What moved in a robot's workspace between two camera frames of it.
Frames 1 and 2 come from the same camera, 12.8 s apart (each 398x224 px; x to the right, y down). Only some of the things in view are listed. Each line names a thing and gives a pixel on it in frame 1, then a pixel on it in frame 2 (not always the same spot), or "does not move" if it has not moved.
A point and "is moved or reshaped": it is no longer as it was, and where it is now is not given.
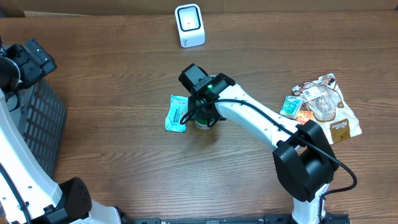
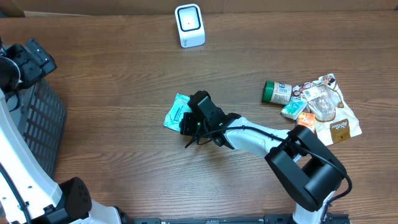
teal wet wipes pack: x=179 y=105 does not move
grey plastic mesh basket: x=40 y=121 does not move
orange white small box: x=303 y=116 does not move
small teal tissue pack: x=291 y=106 is moved or reshaped
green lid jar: x=203 y=124 is moved or reshaped
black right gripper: x=198 y=113 → x=189 y=129
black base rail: x=280 y=219 does not move
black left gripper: x=34 y=62 does not move
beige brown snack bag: x=323 y=99 does not move
